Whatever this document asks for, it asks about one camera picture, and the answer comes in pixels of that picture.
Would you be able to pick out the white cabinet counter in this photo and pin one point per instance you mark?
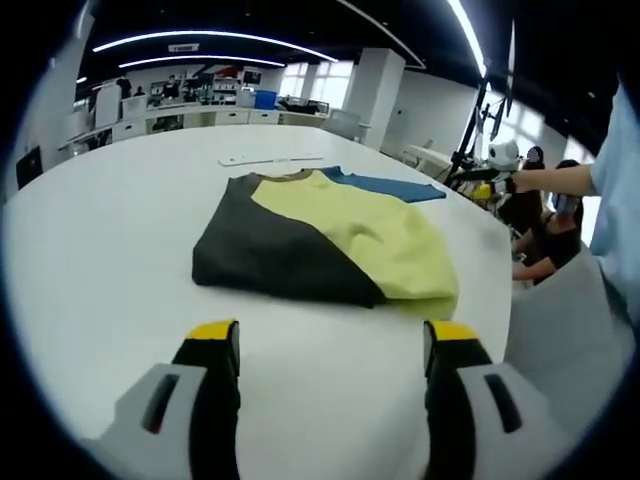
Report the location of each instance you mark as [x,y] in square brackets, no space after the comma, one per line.
[210,119]

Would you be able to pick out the long curved ceiling light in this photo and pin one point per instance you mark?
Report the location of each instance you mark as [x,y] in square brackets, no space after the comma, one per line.
[215,35]

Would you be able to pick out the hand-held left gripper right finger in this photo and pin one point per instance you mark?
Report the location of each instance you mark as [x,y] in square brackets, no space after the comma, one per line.
[475,415]

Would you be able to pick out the black cabinet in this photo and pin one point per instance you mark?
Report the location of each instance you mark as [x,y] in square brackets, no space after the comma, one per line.
[29,167]

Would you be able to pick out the white storage bin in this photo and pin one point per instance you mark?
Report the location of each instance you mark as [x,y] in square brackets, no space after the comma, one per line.
[247,97]

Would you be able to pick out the white template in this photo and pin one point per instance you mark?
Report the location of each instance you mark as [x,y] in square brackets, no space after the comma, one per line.
[240,162]

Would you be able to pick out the yellow grey blue garment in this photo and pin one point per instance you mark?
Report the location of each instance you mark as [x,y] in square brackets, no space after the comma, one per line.
[390,235]

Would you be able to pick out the person's grey trousers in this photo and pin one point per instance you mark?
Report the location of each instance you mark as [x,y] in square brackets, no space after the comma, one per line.
[560,320]

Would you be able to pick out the white tall cabinet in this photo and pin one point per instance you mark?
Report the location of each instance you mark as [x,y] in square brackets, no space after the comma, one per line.
[108,105]

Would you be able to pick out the bright window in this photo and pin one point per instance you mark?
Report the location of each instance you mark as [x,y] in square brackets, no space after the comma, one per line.
[325,85]

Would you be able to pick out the white side table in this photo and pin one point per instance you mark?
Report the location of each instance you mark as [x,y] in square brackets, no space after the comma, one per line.
[427,156]

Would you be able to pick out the wide white pillar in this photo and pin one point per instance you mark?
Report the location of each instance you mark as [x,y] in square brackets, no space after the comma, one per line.
[50,110]

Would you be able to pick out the blue storage bin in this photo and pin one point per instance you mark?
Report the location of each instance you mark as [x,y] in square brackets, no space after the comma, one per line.
[265,99]

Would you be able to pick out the ceiling air vent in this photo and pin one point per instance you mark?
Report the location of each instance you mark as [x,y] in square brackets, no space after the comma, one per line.
[184,47]

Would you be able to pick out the narrow white pillar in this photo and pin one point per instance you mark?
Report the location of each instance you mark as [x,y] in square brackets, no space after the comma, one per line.
[380,95]

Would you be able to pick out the bright ceiling light strip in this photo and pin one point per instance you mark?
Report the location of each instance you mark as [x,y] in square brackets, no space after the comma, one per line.
[467,35]

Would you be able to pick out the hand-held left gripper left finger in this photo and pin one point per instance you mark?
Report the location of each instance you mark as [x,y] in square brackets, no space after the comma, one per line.
[165,410]

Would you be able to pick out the short curved ceiling light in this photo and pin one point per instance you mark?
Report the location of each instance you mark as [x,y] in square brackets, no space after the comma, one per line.
[200,58]

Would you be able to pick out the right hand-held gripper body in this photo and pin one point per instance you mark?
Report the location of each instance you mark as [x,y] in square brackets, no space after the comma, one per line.
[505,155]

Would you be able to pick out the operator arm, light blue sleeve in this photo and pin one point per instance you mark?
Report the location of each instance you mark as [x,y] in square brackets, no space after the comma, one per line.
[620,200]

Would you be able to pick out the black stand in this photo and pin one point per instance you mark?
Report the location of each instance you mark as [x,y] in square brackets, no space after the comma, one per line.
[469,125]

